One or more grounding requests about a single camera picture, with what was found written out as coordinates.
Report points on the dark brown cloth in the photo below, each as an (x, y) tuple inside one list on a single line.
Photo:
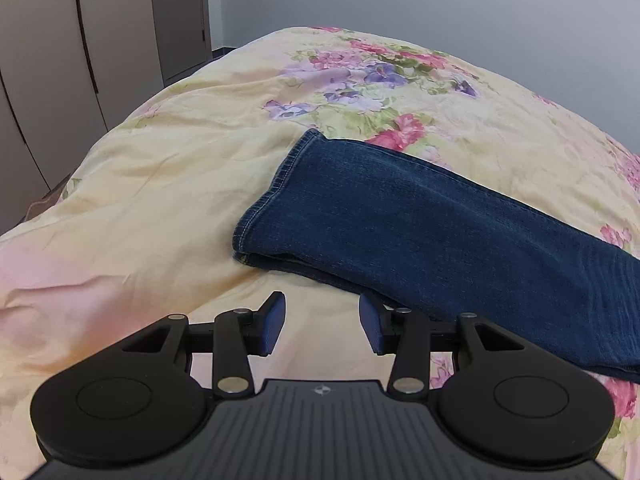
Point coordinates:
[(31, 207)]

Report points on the grey door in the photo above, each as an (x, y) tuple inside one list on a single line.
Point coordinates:
[(180, 10)]

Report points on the grey wardrobe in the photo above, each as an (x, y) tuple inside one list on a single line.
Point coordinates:
[(50, 60)]

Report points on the yellow floral bedspread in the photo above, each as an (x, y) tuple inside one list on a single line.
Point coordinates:
[(175, 160)]

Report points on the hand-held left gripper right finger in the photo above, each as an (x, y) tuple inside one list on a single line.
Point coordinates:
[(370, 326)]

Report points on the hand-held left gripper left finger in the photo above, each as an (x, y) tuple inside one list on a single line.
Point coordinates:
[(273, 324)]

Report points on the blue denim pants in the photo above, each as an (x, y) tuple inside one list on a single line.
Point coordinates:
[(400, 220)]

